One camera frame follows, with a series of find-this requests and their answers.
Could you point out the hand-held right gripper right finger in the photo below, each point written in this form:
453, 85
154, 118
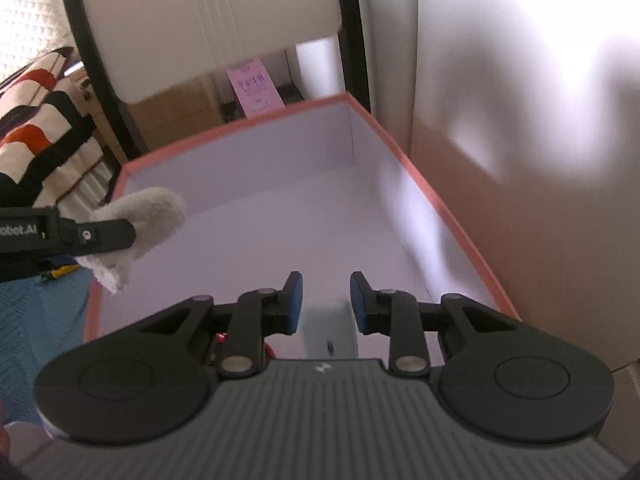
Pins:
358, 302

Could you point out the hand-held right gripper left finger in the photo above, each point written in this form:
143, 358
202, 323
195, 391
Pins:
296, 302

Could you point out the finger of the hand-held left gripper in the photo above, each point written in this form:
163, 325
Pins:
105, 235

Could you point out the white plush toy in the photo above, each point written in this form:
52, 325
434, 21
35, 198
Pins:
155, 210

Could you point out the orange cardboard box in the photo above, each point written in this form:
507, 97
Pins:
300, 210

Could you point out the yellow black tool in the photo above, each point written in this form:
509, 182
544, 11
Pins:
59, 273

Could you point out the blue textured chair cover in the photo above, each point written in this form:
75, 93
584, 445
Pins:
40, 325

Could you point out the red black striped blanket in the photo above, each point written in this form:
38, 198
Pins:
35, 135

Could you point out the wooden nightstand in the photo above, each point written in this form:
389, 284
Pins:
170, 110

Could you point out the pink paper bag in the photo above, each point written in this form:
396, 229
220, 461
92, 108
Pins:
255, 87

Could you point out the white quilted headboard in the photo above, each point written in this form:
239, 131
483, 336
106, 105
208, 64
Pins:
30, 20

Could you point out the beige black-framed chair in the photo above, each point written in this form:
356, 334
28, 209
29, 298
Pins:
200, 20

